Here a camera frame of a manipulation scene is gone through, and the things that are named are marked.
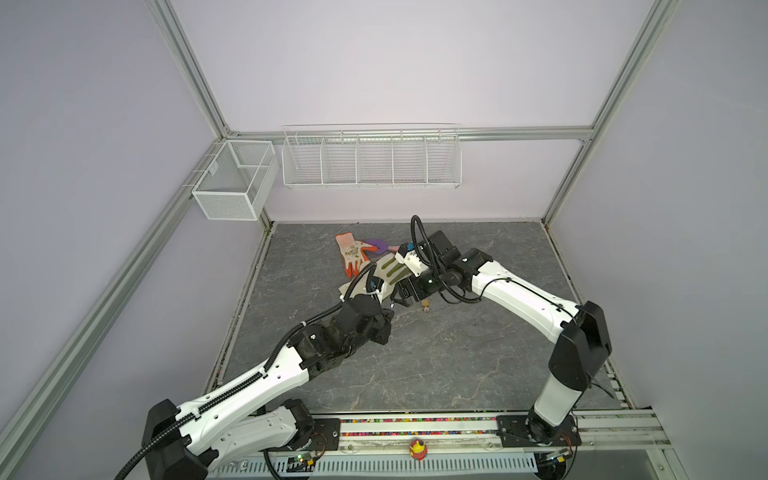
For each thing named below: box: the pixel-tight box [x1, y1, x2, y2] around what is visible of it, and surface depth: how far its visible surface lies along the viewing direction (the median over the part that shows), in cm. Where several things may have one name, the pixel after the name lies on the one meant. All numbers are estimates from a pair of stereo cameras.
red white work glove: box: [335, 232, 379, 279], surface depth 111 cm
